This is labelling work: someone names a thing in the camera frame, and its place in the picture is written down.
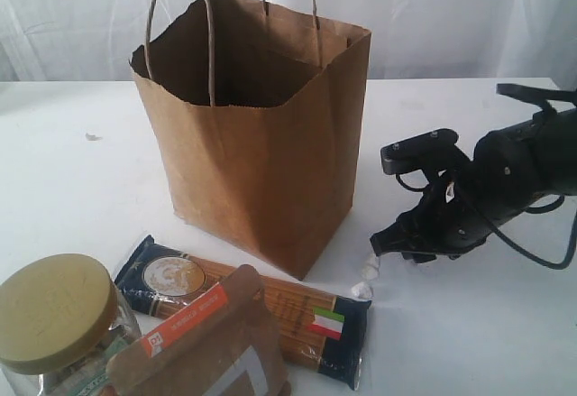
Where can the brown kraft pouch orange label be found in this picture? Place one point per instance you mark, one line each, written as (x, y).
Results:
(225, 342)

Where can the spaghetti packet dark blue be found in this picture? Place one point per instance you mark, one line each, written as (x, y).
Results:
(318, 330)

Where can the white curtain backdrop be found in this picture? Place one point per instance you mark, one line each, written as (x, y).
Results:
(93, 39)

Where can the glass jar gold lid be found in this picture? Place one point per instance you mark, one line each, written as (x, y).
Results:
(62, 320)

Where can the small white paper scrap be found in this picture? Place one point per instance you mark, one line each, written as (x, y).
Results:
(93, 137)

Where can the brown paper bag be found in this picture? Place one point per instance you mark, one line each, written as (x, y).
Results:
(257, 112)

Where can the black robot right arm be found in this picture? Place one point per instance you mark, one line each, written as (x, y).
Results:
(526, 168)

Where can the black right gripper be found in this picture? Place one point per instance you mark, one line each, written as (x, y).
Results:
(445, 220)

